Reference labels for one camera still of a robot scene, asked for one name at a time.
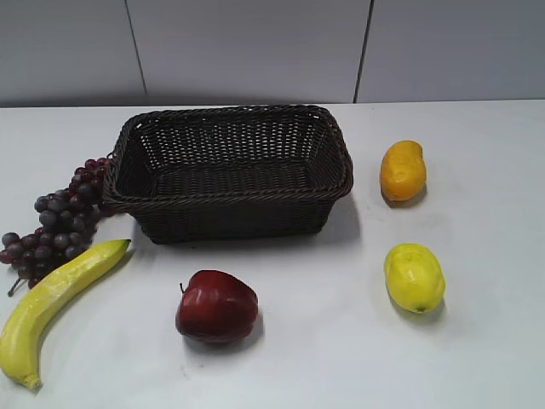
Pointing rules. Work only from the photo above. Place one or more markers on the purple grape bunch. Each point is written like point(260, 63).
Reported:
point(68, 221)

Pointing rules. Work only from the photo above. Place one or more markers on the black woven basket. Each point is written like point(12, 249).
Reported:
point(229, 172)

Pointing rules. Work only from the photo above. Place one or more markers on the red apple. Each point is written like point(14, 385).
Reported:
point(216, 308)

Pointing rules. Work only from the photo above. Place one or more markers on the orange mango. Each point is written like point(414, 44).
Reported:
point(403, 172)

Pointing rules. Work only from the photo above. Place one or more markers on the yellow lemon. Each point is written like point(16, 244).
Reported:
point(414, 278)

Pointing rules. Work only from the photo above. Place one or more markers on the yellow banana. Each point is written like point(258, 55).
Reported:
point(20, 337)

